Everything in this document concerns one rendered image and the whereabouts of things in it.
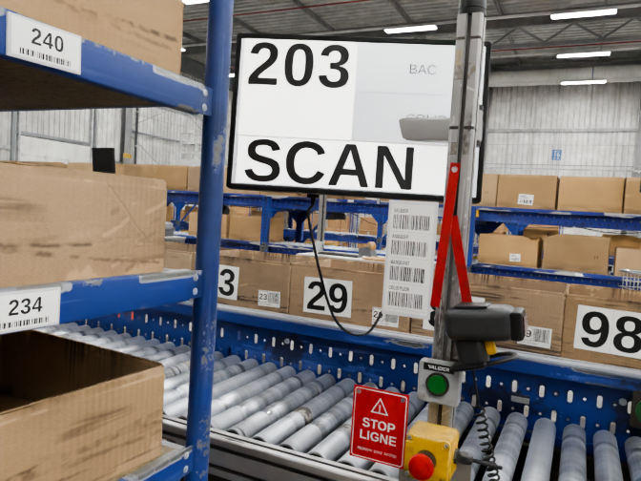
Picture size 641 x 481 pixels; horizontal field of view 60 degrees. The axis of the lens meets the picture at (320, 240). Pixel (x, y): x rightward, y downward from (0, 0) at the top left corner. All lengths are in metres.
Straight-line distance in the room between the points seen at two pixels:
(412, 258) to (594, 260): 4.88
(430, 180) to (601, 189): 5.05
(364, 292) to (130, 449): 1.10
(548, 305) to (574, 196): 4.55
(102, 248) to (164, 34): 0.23
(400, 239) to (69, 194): 0.58
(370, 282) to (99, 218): 1.15
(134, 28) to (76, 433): 0.39
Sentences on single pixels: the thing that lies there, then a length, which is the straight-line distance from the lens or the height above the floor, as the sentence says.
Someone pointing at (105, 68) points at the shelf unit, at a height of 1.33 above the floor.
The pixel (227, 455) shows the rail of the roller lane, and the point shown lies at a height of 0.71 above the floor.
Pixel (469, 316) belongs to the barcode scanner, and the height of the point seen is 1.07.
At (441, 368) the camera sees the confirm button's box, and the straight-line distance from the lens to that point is 0.93.
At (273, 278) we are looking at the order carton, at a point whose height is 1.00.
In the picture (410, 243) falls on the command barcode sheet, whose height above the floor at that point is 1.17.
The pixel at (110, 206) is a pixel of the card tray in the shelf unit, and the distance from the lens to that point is 0.57.
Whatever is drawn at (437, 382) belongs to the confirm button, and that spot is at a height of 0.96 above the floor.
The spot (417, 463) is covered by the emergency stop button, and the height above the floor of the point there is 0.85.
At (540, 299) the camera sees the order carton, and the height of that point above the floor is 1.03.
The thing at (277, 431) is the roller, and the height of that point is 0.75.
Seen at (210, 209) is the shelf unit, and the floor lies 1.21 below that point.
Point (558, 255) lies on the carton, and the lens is 5.80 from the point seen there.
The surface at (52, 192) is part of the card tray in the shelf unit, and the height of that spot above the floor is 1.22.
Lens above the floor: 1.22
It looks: 3 degrees down
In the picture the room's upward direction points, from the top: 4 degrees clockwise
